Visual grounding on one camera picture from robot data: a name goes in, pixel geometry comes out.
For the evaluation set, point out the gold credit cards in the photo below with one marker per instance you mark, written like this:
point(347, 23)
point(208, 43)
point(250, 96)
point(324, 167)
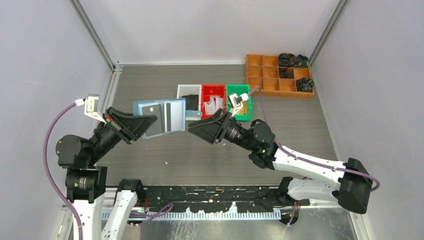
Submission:
point(244, 110)

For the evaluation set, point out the orange wooden compartment tray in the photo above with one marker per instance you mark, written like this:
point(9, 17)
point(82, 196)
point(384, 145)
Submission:
point(263, 70)

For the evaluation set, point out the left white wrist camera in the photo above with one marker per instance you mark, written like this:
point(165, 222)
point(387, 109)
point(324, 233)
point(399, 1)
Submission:
point(91, 106)

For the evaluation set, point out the red plastic bin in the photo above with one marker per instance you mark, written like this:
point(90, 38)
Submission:
point(209, 90)

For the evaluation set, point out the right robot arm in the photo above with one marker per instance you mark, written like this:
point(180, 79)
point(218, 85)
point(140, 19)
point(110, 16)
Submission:
point(347, 183)

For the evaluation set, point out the blue card holder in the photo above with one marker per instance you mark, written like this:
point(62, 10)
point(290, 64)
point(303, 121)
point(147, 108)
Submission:
point(156, 108)

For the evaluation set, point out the white card in holder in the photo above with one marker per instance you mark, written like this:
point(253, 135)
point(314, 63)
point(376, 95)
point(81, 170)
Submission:
point(175, 115)

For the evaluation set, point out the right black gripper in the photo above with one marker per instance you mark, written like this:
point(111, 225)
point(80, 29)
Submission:
point(213, 129)

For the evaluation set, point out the white plastic bin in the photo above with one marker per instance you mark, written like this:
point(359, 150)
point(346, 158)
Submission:
point(187, 89)

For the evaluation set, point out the dark rolled sock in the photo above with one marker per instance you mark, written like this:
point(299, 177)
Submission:
point(305, 85)
point(302, 61)
point(287, 60)
point(286, 72)

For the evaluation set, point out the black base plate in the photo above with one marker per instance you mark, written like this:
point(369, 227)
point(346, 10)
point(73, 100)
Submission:
point(213, 199)

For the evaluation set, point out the black credit cards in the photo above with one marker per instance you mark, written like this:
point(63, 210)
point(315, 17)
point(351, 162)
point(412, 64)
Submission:
point(191, 102)

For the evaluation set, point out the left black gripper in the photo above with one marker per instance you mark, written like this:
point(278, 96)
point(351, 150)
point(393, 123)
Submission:
point(134, 125)

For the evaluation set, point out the green plastic bin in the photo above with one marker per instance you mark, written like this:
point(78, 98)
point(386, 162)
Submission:
point(239, 89)

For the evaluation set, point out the white credit cards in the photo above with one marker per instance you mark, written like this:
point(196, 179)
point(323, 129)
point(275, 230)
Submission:
point(212, 104)

